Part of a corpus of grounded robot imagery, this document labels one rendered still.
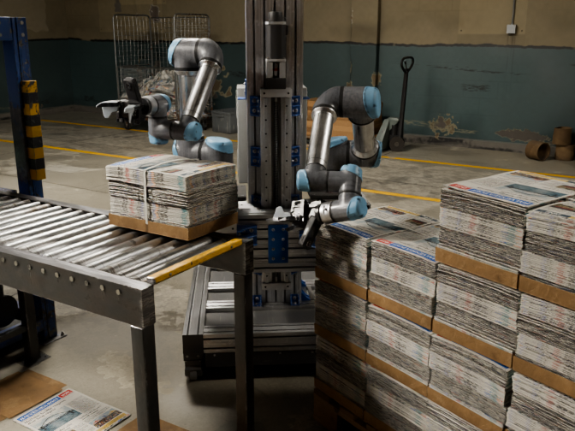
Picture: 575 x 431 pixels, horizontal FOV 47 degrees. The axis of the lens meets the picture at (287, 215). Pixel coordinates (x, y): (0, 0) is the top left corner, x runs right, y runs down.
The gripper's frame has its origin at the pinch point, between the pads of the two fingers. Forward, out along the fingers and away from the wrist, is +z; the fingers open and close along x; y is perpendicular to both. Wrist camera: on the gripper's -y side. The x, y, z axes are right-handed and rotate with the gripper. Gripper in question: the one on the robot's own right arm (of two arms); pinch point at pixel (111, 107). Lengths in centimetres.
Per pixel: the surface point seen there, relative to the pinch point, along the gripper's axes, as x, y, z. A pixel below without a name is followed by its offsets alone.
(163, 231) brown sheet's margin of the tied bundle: -28.9, 37.4, 7.4
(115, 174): -5.2, 22.8, 2.9
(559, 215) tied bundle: -150, -3, 25
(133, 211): -14.4, 34.5, 4.3
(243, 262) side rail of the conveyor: -57, 43, 1
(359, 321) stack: -98, 59, -11
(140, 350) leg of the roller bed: -49, 56, 50
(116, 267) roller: -30, 40, 36
